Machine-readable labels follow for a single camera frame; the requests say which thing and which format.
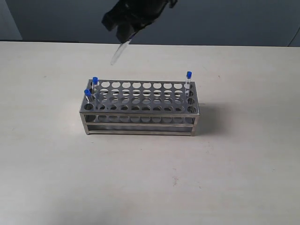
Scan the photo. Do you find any stainless steel test tube rack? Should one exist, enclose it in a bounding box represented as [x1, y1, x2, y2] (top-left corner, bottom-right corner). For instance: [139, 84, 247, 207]
[79, 80, 200, 136]

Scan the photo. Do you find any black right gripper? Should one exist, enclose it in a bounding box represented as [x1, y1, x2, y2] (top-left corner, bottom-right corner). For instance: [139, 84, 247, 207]
[102, 0, 178, 43]

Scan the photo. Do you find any blue-capped tube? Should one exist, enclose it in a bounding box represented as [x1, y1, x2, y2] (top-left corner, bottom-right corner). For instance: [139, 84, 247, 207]
[185, 71, 192, 97]
[84, 89, 94, 103]
[110, 34, 135, 66]
[92, 77, 99, 103]

